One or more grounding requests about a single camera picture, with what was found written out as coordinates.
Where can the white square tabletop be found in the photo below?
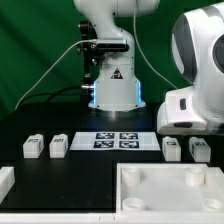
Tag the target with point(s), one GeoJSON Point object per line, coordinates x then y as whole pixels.
{"type": "Point", "coordinates": [169, 194]}

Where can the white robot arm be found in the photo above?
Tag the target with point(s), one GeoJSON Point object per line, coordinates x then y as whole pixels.
{"type": "Point", "coordinates": [198, 52]}

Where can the white sheet with tags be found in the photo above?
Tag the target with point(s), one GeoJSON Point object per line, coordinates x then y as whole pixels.
{"type": "Point", "coordinates": [131, 141]}

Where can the white obstacle bar left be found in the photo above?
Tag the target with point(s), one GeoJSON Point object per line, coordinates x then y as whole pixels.
{"type": "Point", "coordinates": [7, 180]}

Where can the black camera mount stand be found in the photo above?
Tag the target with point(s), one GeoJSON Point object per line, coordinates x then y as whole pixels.
{"type": "Point", "coordinates": [88, 53]}

